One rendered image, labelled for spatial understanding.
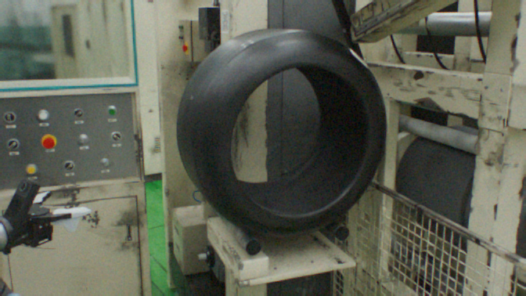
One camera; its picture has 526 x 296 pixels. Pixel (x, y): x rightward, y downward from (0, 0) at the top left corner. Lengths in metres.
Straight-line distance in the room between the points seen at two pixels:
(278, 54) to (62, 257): 1.24
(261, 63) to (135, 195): 0.97
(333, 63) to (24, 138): 1.19
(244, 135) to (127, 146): 0.55
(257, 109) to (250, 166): 0.20
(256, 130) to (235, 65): 0.47
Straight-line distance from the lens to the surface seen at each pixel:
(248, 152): 1.74
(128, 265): 2.18
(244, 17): 1.68
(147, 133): 4.87
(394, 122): 1.92
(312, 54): 1.35
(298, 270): 1.53
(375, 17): 1.63
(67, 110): 2.02
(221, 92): 1.29
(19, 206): 1.30
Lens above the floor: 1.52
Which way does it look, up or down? 14 degrees down
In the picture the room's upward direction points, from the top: straight up
